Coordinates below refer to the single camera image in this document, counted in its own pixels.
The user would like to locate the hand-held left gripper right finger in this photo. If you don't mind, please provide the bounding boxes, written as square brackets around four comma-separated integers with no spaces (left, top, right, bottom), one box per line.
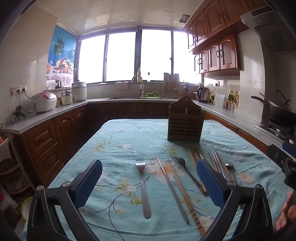
[196,159,274,241]

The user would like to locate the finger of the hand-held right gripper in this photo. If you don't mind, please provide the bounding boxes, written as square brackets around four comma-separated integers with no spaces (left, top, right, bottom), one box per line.
[267,144,296,189]
[282,141,296,161]

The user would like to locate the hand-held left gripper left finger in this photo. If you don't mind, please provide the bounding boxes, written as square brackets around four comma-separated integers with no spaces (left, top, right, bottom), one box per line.
[26,159,103,241]

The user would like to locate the metal chopstick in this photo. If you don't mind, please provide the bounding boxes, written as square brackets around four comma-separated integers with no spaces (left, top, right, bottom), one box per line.
[212,149,232,181]
[208,152,220,172]
[157,157,190,225]

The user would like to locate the metal spoon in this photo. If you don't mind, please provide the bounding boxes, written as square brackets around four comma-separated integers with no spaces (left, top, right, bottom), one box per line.
[225,163,237,182]

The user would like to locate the dark metal fork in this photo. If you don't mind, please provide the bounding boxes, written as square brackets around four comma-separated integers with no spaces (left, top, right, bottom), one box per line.
[172,156,208,197]

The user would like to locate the wooden utensil holder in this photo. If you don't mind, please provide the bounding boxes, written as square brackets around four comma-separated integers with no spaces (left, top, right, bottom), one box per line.
[167,95,205,143]

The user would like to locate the person's right hand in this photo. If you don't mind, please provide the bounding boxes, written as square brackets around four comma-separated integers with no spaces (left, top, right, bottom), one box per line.
[275,189,296,232]

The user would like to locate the gas stove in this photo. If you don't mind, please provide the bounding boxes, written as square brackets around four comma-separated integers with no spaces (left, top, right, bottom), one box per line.
[255,119,294,142]

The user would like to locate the black wok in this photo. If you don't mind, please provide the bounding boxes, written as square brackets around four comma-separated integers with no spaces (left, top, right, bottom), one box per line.
[251,88,296,126]

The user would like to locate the teal floral tablecloth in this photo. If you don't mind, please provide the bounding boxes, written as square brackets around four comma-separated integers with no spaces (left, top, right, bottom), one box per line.
[23,119,294,241]

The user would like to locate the silver metal fork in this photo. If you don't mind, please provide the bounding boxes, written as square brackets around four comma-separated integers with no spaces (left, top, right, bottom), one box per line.
[135,160,152,219]

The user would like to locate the wooden base cabinets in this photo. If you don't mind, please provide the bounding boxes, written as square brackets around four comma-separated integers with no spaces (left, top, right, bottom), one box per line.
[14,102,269,188]

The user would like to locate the green plastic basin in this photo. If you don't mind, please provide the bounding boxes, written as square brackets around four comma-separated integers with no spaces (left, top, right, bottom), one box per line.
[21,197,34,218]

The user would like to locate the spice jar rack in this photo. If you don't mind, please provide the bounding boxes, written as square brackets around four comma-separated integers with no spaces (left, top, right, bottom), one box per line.
[225,101,238,112]

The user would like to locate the grey kitchen countertop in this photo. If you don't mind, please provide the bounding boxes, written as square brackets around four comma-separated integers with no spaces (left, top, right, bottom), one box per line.
[5,97,285,149]

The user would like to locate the translucent plastic container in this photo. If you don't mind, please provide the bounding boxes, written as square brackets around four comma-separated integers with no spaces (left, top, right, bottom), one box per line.
[215,94,226,107]

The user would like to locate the small white steamer pot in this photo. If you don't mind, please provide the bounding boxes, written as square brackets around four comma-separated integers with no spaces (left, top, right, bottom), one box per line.
[60,88,77,106]

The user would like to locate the steel electric kettle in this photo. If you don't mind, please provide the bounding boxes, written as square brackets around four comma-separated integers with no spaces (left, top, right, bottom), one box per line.
[197,86,210,103]

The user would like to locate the large white electric cooker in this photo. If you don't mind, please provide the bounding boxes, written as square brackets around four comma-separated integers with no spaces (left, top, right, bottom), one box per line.
[71,82,88,102]

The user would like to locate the kitchen sink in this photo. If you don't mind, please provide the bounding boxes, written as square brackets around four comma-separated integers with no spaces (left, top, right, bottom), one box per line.
[107,96,166,100]

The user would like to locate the white and pink rice cooker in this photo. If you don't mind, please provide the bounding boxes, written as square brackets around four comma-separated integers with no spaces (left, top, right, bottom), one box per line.
[31,92,57,113]

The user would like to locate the black phone tripod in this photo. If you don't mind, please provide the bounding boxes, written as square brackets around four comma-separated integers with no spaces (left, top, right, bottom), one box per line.
[13,106,26,124]

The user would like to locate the chrome sink faucet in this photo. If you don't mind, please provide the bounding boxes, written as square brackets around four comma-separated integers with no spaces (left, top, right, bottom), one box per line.
[131,75,145,98]

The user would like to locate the knife rack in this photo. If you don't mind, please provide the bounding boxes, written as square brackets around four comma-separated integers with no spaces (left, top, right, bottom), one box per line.
[164,73,179,93]

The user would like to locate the steel range hood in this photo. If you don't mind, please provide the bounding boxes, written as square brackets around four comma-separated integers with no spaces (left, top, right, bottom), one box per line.
[240,7,296,54]

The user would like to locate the kitchen window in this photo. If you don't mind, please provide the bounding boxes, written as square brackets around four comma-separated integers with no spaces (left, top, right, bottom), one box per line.
[76,27,204,84]

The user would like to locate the printed tropical window blind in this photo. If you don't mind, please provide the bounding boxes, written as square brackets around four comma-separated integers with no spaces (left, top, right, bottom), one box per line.
[46,25,78,81]

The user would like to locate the white wire storage rack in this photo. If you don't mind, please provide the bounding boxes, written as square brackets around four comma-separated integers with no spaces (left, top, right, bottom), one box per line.
[0,137,35,193]

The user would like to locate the short wooden wall cabinet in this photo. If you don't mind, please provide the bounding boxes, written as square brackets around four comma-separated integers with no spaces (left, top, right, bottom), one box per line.
[192,34,241,74]

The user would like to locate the wall socket strip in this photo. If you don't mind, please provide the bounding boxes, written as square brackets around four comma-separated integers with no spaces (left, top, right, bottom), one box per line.
[11,85,28,95]

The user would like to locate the tall wooden wall cabinet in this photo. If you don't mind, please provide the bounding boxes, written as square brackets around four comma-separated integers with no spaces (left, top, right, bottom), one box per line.
[185,0,252,50]

